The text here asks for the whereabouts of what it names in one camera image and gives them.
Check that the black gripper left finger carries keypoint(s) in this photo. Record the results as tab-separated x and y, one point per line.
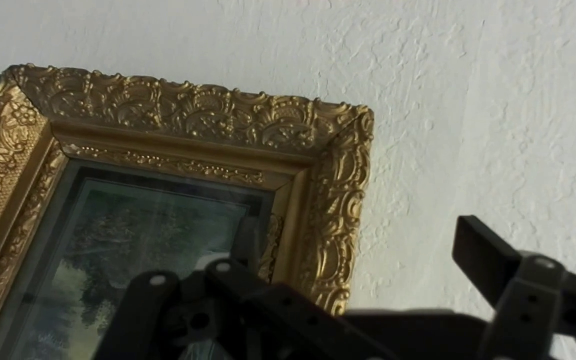
163	316

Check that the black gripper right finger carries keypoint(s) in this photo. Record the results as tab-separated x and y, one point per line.
533	294

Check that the ornate gold picture frame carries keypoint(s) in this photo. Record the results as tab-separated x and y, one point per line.
313	155

